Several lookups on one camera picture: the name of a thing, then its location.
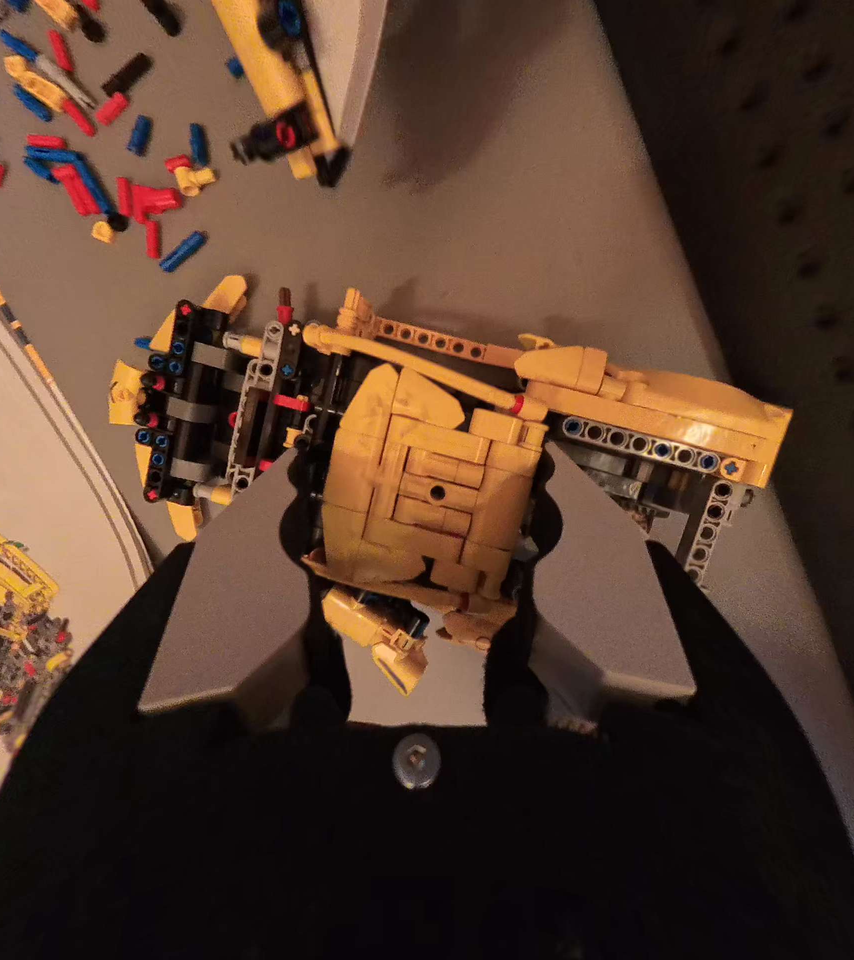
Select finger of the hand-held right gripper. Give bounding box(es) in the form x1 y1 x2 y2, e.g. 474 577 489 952
303 0 392 151

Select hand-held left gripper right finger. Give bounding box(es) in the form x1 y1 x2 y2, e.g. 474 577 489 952
481 439 699 725

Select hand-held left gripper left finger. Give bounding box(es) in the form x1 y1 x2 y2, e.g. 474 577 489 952
136 442 356 727

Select yellow brick side assembly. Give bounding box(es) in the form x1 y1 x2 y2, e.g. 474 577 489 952
209 0 350 189

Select yellow brick toy car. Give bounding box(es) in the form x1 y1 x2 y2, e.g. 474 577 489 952
106 274 795 699

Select grey desk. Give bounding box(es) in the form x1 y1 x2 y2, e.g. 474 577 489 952
0 0 854 946

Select open instruction book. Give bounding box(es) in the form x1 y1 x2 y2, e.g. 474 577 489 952
0 274 155 897

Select scattered small coloured brick pins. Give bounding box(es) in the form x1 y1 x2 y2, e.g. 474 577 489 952
0 0 248 273

